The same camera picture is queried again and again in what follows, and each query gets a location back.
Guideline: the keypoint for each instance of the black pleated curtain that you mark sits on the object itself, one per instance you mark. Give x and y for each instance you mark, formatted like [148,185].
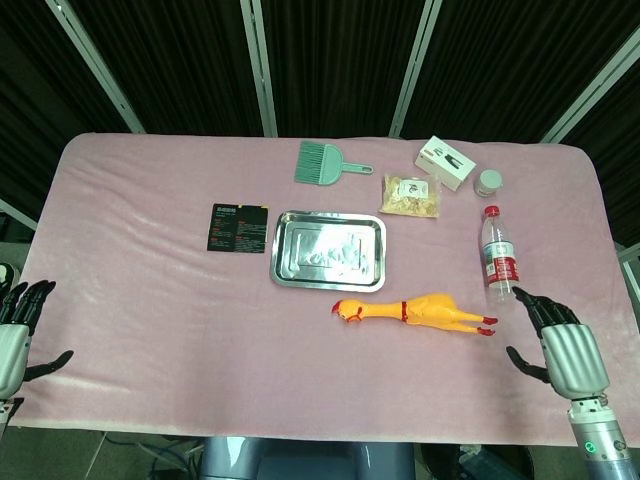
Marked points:
[340,60]

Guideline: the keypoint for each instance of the clear bag of yellow snacks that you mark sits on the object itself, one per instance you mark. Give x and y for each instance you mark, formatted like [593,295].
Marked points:
[410,197]

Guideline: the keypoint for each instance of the grey-blue robot torso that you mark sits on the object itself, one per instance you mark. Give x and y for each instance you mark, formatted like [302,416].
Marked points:
[310,462]

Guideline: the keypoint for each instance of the white black floor item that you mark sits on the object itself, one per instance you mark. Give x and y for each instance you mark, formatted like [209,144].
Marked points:
[6,275]

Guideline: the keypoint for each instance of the yellow rubber chicken toy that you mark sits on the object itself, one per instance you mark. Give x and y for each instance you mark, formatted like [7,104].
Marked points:
[430,307]

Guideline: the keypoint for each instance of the black printed card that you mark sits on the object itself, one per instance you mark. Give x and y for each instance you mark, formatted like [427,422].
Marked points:
[237,227]

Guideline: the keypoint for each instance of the grey aluminium partition post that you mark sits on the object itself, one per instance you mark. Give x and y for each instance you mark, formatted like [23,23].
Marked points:
[260,75]
[631,260]
[17,214]
[412,75]
[95,70]
[590,90]

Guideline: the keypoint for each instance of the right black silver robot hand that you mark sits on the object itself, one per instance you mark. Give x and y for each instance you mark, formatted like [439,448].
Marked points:
[575,360]

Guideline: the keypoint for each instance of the white product box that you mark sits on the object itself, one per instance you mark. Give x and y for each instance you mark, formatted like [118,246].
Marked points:
[445,162]

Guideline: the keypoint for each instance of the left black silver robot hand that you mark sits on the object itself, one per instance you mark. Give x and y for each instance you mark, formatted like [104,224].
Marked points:
[12,355]

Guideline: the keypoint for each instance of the teal dustpan with brush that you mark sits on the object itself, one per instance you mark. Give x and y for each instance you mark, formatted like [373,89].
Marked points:
[322,167]

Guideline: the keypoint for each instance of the small white jar grey lid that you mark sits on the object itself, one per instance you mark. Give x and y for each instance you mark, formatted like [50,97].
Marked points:
[488,182]

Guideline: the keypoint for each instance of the stainless steel rectangular tray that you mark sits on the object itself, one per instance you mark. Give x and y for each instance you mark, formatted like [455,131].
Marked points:
[327,250]

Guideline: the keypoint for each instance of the clear water bottle red label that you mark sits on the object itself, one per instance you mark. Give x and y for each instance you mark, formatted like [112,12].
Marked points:
[500,255]

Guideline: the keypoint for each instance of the pink table cloth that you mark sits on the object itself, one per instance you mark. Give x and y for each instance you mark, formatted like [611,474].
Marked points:
[150,325]

